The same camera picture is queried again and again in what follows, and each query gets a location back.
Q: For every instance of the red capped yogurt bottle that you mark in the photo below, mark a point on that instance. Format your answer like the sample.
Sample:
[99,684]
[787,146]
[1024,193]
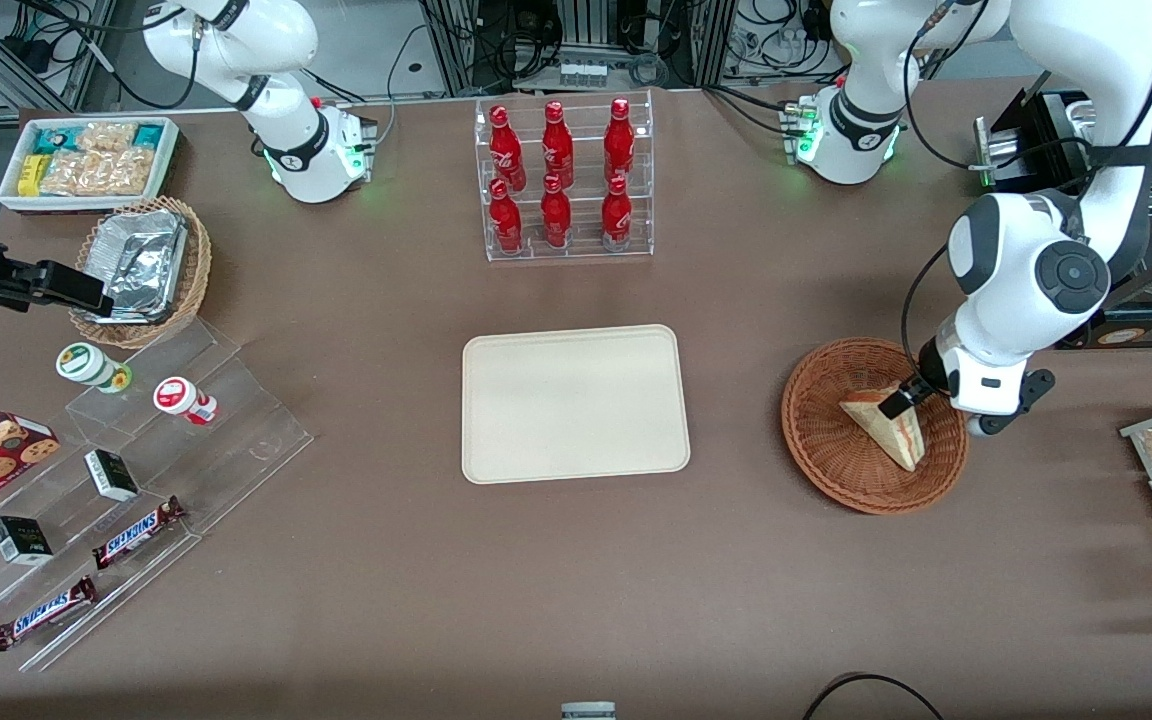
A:
[178,396]

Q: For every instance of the small black carton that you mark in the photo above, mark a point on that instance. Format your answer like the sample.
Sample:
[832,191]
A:
[112,475]
[21,540]

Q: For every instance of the light tan wicker basket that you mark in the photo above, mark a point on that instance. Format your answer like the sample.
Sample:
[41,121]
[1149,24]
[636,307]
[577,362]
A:
[194,280]

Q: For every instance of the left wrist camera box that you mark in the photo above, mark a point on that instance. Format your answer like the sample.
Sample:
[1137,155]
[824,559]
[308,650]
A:
[1034,390]

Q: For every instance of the small clear cracker bag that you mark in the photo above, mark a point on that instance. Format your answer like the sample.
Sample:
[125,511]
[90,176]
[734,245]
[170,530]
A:
[106,136]

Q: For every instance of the cream plastic tray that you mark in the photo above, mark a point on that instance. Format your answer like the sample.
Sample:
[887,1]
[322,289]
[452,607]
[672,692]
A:
[576,405]

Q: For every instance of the green capped yogurt bottle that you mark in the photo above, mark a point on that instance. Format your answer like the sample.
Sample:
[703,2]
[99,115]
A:
[86,364]

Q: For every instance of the clear acrylic bottle rack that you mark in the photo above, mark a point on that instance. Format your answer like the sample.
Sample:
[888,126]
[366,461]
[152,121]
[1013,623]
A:
[581,255]

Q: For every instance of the snickers chocolate bar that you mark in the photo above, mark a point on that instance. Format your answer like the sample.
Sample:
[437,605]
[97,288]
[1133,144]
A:
[44,613]
[136,534]

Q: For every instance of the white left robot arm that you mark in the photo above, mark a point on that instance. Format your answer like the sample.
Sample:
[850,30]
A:
[1016,250]

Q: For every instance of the triangle sandwich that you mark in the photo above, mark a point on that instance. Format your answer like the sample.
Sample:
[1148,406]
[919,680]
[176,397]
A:
[891,430]

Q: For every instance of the grey metal bracket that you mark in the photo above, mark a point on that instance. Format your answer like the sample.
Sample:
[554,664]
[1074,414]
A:
[588,711]

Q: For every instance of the teal snack packet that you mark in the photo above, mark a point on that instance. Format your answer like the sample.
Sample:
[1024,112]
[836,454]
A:
[54,140]
[148,135]

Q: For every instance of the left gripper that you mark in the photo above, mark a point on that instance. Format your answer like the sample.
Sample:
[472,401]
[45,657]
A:
[928,361]

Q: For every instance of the black electronic box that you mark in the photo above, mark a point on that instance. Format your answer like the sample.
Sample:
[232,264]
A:
[1031,140]

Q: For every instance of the red cola bottle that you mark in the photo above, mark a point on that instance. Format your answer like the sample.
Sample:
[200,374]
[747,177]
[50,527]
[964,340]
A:
[616,218]
[556,218]
[619,140]
[505,222]
[557,145]
[506,150]

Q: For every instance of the white rectangular snack bin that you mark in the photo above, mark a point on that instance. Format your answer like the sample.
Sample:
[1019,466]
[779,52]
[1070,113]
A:
[11,195]

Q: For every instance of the dark brown wicker basket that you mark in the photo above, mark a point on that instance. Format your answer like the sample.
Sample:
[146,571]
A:
[826,440]

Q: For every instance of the clear acrylic stepped shelf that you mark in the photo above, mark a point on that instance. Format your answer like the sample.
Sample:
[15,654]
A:
[236,440]

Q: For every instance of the yellow snack packet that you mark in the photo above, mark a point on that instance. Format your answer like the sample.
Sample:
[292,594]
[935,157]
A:
[32,175]

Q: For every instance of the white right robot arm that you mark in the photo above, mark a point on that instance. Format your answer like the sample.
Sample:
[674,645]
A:
[286,120]

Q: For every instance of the large clear cracker bag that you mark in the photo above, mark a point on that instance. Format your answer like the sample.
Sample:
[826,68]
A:
[96,172]

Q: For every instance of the aluminium foil container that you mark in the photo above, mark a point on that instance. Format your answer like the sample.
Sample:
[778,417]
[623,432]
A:
[141,260]

